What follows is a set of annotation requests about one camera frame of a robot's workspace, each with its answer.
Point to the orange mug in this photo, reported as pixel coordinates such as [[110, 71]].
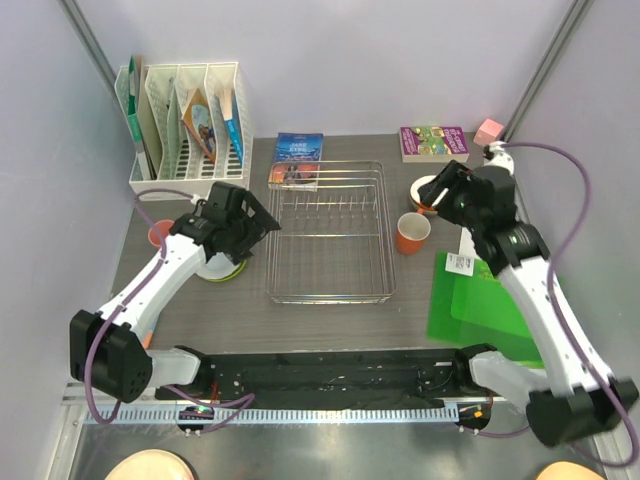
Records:
[[412, 231]]

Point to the pink cube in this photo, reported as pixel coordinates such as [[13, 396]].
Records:
[[488, 132]]

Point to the white clipboard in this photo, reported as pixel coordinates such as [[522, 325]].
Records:
[[466, 245]]

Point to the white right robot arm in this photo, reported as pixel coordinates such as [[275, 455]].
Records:
[[576, 395]]

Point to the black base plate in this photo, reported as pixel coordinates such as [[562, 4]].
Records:
[[336, 379]]

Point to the orange blue highlighter marker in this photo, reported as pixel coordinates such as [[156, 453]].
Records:
[[149, 334]]

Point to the Jane Eyre book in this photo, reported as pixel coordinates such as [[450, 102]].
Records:
[[296, 161]]

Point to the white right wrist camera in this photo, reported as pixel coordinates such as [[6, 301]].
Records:
[[496, 155]]

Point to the metal wire dish rack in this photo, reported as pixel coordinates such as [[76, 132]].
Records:
[[335, 242]]

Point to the green plastic folder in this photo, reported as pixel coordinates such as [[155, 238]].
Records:
[[469, 306]]

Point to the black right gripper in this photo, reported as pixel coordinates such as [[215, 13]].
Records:
[[450, 178]]

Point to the white file organizer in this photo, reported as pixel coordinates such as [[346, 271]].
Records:
[[183, 163]]

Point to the purple puzzle book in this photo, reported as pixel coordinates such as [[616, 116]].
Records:
[[433, 144]]

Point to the blue spine book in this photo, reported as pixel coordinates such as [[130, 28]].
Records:
[[229, 110]]

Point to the pink plastic cup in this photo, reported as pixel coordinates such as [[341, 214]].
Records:
[[159, 232]]

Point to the colourful children's book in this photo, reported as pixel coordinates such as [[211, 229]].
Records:
[[198, 121]]

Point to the light blue plate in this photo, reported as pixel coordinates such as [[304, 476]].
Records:
[[218, 267]]

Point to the lime green plate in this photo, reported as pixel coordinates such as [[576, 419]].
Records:
[[239, 269]]

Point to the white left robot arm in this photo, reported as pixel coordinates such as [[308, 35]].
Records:
[[106, 346]]

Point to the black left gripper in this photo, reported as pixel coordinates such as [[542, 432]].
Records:
[[261, 220]]

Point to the teal folder in organizer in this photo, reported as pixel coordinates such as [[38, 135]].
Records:
[[132, 116]]

